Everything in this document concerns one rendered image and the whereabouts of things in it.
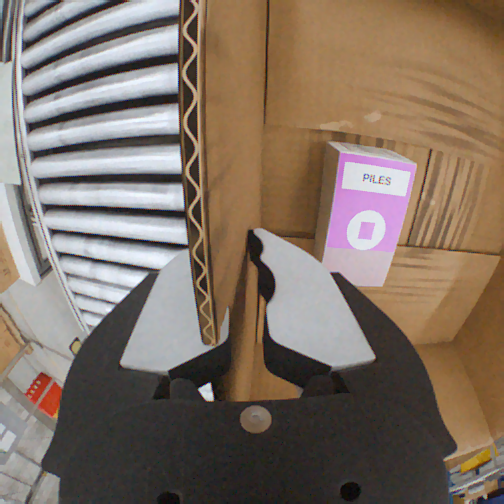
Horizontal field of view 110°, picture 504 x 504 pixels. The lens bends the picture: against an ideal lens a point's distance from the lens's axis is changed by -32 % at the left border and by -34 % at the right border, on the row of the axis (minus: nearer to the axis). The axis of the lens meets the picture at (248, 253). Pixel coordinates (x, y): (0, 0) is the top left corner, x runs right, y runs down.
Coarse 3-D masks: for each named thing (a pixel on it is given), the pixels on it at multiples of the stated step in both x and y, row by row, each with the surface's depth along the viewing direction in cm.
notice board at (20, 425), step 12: (24, 336) 280; (24, 348) 265; (12, 360) 241; (48, 384) 330; (0, 408) 202; (0, 420) 198; (12, 420) 223; (0, 432) 192; (12, 432) 218; (0, 444) 186; (12, 444) 212; (0, 456) 178
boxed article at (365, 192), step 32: (352, 160) 14; (384, 160) 14; (352, 192) 16; (384, 192) 15; (320, 224) 20; (352, 224) 17; (384, 224) 16; (320, 256) 19; (352, 256) 18; (384, 256) 18
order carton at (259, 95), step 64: (192, 0) 3; (256, 0) 8; (320, 0) 12; (384, 0) 11; (448, 0) 9; (192, 64) 3; (256, 64) 10; (320, 64) 15; (384, 64) 14; (448, 64) 13; (192, 128) 4; (256, 128) 13; (320, 128) 17; (384, 128) 16; (448, 128) 15; (192, 192) 4; (256, 192) 15; (320, 192) 21; (448, 192) 19; (192, 256) 5; (448, 256) 21; (256, 320) 28; (448, 320) 26; (256, 384) 25; (448, 384) 23
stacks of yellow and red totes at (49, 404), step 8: (40, 376) 353; (48, 376) 357; (32, 384) 332; (40, 384) 335; (56, 384) 365; (32, 392) 317; (40, 392) 323; (48, 392) 341; (56, 392) 360; (32, 400) 304; (48, 400) 336; (56, 400) 355; (40, 408) 340; (48, 408) 331; (56, 408) 350; (56, 416) 392
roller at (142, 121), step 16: (112, 112) 35; (128, 112) 35; (144, 112) 34; (160, 112) 34; (176, 112) 33; (48, 128) 38; (64, 128) 37; (80, 128) 36; (96, 128) 36; (112, 128) 36; (128, 128) 35; (144, 128) 35; (160, 128) 35; (176, 128) 35; (32, 144) 39; (48, 144) 39; (64, 144) 39
